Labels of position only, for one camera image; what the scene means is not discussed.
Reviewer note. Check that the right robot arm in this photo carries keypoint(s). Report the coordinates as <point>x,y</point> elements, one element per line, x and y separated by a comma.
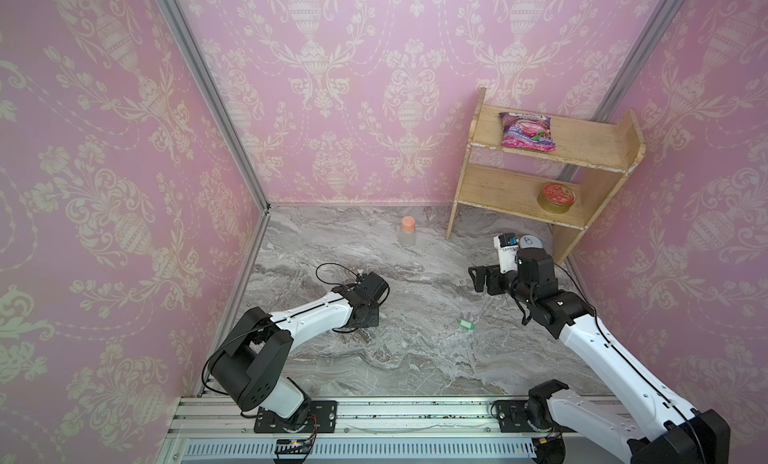
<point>662,426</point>

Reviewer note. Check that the red lid gold tin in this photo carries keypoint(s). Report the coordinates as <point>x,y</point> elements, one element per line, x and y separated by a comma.
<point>556,198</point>

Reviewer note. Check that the pink snack bag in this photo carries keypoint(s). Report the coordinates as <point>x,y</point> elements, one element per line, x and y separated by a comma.
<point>526,131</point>

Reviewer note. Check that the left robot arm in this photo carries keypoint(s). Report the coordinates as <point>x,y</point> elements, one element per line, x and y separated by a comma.
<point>249,363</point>

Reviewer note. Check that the white lid small jar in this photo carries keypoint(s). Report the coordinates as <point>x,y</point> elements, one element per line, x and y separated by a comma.
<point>530,241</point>

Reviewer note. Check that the orange cap clear bottle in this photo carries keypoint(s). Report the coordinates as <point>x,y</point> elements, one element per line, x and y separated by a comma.
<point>407,232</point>

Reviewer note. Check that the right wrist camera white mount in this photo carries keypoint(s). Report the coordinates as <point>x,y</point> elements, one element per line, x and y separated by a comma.
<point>507,246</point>

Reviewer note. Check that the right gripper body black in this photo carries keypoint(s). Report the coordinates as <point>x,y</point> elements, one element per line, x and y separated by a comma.
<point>495,279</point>

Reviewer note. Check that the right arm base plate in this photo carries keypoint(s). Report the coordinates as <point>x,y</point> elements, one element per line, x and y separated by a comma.
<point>511,416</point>

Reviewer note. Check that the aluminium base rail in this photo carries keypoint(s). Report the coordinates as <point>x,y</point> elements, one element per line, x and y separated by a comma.
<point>369,429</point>

